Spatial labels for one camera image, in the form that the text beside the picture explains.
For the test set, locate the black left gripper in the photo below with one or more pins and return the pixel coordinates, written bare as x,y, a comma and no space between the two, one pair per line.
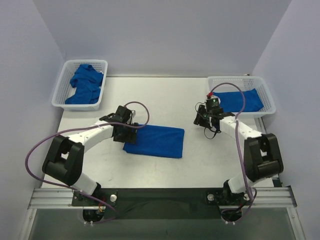
128,136

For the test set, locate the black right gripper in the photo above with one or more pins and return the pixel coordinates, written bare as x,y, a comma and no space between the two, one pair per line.
200,119

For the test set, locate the blue towel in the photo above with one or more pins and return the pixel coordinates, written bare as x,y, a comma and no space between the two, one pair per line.
157,141
233,101

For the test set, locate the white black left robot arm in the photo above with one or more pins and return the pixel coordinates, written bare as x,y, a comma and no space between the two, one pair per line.
64,160

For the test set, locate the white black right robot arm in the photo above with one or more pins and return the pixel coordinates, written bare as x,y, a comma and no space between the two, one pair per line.
259,154

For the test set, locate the crumpled blue towels in basket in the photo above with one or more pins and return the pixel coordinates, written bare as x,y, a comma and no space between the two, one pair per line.
87,83

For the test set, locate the white perforated right basket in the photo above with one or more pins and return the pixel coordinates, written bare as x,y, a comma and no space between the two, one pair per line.
241,84

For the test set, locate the white perforated basket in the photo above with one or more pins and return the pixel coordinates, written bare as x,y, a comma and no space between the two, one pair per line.
63,89
241,84

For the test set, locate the white perforated left basket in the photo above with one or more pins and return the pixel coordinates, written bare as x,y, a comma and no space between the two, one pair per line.
63,89

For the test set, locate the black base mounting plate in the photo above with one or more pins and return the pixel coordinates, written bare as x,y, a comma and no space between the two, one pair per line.
166,203

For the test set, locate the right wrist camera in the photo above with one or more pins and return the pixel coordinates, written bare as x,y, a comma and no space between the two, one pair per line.
212,104

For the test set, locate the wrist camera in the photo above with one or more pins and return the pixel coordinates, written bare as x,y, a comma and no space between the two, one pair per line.
133,113
212,104

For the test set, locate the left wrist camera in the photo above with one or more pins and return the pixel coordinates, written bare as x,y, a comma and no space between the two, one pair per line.
133,113

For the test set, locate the aluminium frame rail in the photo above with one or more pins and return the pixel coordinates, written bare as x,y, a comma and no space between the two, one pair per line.
264,197

